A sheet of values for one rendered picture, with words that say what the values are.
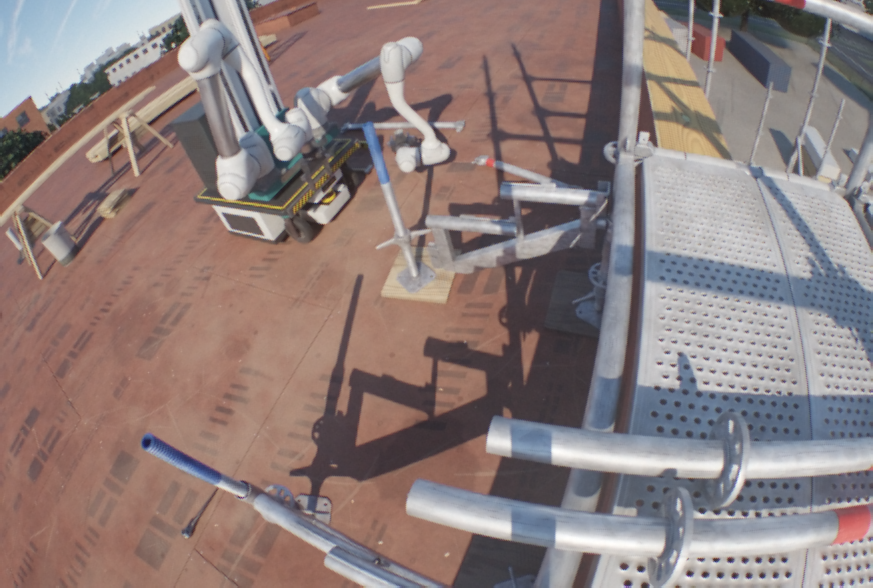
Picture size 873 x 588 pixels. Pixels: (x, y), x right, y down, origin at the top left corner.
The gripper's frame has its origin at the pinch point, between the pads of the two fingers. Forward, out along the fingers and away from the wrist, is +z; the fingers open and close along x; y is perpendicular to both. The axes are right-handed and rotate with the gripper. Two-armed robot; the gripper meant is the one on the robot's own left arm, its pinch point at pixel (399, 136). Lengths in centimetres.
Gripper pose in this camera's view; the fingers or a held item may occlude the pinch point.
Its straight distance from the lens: 242.6
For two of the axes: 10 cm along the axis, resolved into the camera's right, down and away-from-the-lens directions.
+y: 1.8, 6.9, 7.1
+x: 9.7, -2.6, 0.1
